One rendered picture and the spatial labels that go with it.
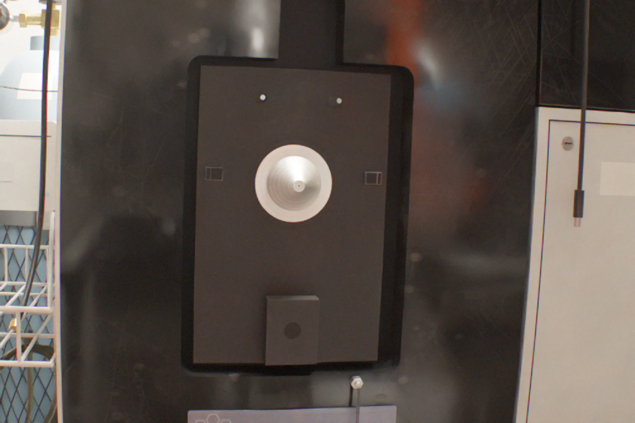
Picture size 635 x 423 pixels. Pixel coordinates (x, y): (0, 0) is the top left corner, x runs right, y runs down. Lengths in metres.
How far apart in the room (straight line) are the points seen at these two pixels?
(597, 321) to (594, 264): 0.05
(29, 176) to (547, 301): 0.58
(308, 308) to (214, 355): 0.09
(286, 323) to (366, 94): 0.20
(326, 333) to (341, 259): 0.06
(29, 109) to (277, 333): 0.87
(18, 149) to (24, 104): 0.48
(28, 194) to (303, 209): 0.40
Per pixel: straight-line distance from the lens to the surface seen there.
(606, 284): 0.71
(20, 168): 0.90
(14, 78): 1.41
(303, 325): 0.60
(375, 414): 0.64
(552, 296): 0.68
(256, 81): 0.59
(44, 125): 0.78
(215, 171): 0.58
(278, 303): 0.59
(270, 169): 0.59
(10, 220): 1.39
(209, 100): 0.59
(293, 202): 0.58
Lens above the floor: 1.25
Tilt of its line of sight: 3 degrees down
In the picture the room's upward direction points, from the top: 2 degrees clockwise
